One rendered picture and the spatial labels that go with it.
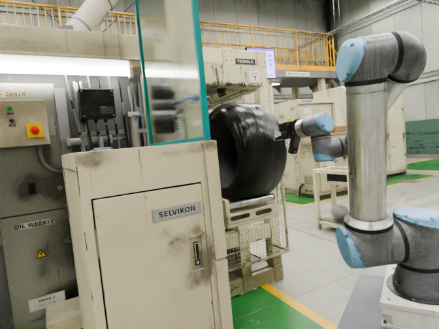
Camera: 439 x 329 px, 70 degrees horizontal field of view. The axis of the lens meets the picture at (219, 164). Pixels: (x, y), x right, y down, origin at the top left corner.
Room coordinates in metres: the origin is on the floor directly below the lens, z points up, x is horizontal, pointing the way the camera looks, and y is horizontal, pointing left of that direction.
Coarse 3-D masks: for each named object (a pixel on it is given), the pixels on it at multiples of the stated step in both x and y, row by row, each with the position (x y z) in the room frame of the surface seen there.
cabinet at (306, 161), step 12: (300, 144) 6.24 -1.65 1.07; (300, 156) 6.26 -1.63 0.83; (312, 156) 5.95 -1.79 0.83; (300, 168) 6.28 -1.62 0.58; (312, 168) 5.97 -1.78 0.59; (300, 180) 6.31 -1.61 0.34; (312, 180) 5.98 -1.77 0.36; (324, 180) 5.90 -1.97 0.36; (312, 192) 6.01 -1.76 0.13; (324, 192) 5.89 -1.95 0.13; (336, 192) 6.06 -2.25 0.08
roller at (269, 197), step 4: (256, 196) 1.81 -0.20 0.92; (260, 196) 1.82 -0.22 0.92; (264, 196) 1.83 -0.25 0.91; (268, 196) 1.84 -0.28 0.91; (272, 196) 1.85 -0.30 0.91; (236, 200) 1.75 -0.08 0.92; (240, 200) 1.75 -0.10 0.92; (244, 200) 1.76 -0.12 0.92; (248, 200) 1.77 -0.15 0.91; (252, 200) 1.78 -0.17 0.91; (256, 200) 1.79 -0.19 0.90; (260, 200) 1.81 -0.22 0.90; (264, 200) 1.82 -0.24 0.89; (268, 200) 1.84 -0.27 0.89; (232, 204) 1.71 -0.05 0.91; (236, 204) 1.73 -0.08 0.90; (240, 204) 1.74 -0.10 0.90; (244, 204) 1.75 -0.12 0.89; (248, 204) 1.77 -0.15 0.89; (252, 204) 1.79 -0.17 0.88; (232, 208) 1.71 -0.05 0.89
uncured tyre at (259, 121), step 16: (224, 112) 1.78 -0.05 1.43; (240, 112) 1.73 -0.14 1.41; (256, 112) 1.76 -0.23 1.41; (224, 128) 2.16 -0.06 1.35; (240, 128) 1.68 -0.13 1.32; (256, 128) 1.68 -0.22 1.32; (272, 128) 1.73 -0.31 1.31; (224, 144) 2.21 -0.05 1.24; (240, 144) 1.66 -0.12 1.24; (256, 144) 1.64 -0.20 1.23; (272, 144) 1.69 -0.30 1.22; (224, 160) 2.20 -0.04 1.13; (240, 160) 1.67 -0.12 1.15; (256, 160) 1.64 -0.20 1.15; (272, 160) 1.69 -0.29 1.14; (224, 176) 2.14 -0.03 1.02; (240, 176) 1.69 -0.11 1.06; (256, 176) 1.67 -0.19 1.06; (272, 176) 1.73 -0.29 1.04; (224, 192) 1.85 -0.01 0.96; (240, 192) 1.74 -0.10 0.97; (256, 192) 1.76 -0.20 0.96
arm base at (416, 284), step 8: (400, 264) 1.04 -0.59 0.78; (400, 272) 1.04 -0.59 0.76; (408, 272) 1.01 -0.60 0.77; (416, 272) 0.99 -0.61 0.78; (424, 272) 0.98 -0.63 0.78; (432, 272) 0.97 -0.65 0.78; (400, 280) 1.03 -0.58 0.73; (408, 280) 1.01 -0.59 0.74; (416, 280) 0.99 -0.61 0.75; (424, 280) 0.98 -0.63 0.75; (432, 280) 0.97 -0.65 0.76; (400, 288) 1.02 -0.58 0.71; (408, 288) 1.00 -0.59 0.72; (416, 288) 0.98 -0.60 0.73; (424, 288) 0.97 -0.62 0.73; (432, 288) 0.96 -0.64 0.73; (416, 296) 0.98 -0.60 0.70; (424, 296) 0.97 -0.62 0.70; (432, 296) 0.96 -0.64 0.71
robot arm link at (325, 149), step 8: (312, 136) 1.40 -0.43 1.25; (320, 136) 1.38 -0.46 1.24; (328, 136) 1.38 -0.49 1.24; (312, 144) 1.41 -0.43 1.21; (320, 144) 1.37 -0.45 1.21; (328, 144) 1.37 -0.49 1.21; (336, 144) 1.37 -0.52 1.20; (320, 152) 1.37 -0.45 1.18; (328, 152) 1.37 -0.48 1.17; (336, 152) 1.37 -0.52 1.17; (320, 160) 1.37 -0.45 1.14; (328, 160) 1.36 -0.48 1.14
